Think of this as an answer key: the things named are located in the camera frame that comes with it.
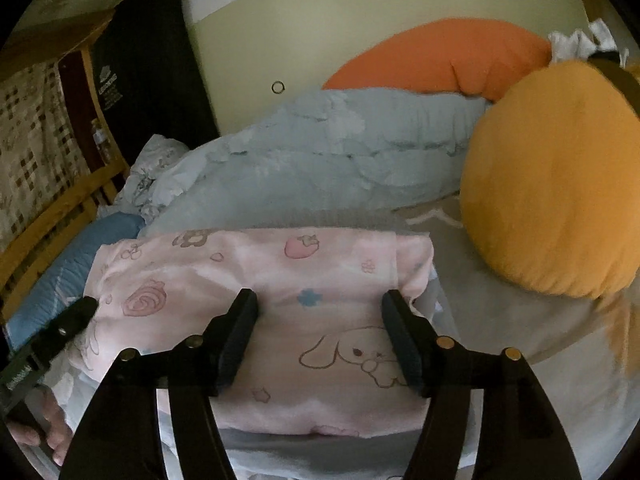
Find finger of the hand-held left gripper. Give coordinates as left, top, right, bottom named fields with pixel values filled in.
left=30, top=296, right=99, bottom=362

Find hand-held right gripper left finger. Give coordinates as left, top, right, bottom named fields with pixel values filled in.
left=59, top=287, right=259, bottom=480

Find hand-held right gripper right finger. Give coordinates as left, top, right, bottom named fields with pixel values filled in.
left=381, top=289, right=583, bottom=480

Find pink printed pants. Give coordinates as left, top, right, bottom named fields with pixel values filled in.
left=82, top=227, right=435, bottom=438

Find person's left hand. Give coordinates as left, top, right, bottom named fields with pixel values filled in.
left=7, top=390, right=77, bottom=464

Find blue pillow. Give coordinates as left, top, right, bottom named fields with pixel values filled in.
left=7, top=212, right=146, bottom=341

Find white printed folded cloth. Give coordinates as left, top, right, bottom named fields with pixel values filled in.
left=50, top=270, right=456, bottom=480

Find clear plastic bottle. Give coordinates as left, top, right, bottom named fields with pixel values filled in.
left=90, top=117, right=115, bottom=165

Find patchwork printed hanging cloth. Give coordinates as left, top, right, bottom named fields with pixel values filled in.
left=0, top=57, right=93, bottom=251

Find pile of grey folded clothes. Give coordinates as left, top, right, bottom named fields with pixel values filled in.
left=120, top=87, right=493, bottom=241

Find yellow bread-shaped plush pillow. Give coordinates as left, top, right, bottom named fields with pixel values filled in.
left=459, top=57, right=640, bottom=361

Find orange pillow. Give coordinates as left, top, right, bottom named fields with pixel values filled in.
left=322, top=17, right=553, bottom=103

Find white crumpled cloth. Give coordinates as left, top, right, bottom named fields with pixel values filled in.
left=547, top=19, right=631, bottom=68

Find wooden bed frame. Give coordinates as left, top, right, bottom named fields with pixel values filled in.
left=0, top=0, right=616, bottom=321

